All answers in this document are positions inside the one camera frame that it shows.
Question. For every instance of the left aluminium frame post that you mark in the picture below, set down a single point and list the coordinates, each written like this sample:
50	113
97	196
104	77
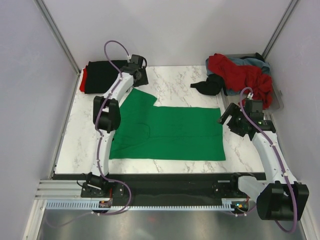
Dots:
44	10

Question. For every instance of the aluminium frame post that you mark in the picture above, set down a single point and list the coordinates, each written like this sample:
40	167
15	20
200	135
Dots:
44	10
280	27

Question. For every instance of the folded red t shirt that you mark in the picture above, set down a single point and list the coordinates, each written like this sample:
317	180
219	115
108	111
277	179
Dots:
83	79

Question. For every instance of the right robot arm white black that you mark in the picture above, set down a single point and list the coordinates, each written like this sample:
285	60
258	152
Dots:
282	197

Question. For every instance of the folded black t shirt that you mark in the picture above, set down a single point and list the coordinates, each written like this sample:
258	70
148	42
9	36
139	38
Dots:
100	77

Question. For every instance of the blue grey t shirt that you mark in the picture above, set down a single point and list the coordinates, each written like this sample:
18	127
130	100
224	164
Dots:
243	61

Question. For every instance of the green t shirt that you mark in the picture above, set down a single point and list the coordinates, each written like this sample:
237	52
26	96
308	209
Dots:
147	131

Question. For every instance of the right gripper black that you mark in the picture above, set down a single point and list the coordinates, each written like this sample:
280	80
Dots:
234	111

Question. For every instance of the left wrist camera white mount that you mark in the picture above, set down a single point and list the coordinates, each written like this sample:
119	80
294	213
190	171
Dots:
138	61

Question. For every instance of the right aluminium frame post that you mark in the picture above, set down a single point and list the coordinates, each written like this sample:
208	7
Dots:
280	27

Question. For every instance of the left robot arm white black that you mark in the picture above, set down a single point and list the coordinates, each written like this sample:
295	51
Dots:
107	119

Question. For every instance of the clear plastic bin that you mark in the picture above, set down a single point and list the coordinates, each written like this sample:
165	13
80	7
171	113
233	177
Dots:
277	103

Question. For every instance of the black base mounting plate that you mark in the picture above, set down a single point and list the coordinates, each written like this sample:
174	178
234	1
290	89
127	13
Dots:
174	201

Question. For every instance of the black crumpled t shirt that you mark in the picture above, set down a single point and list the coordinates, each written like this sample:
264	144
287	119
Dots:
213	85

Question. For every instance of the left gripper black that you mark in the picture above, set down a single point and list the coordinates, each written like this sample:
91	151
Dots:
144	79

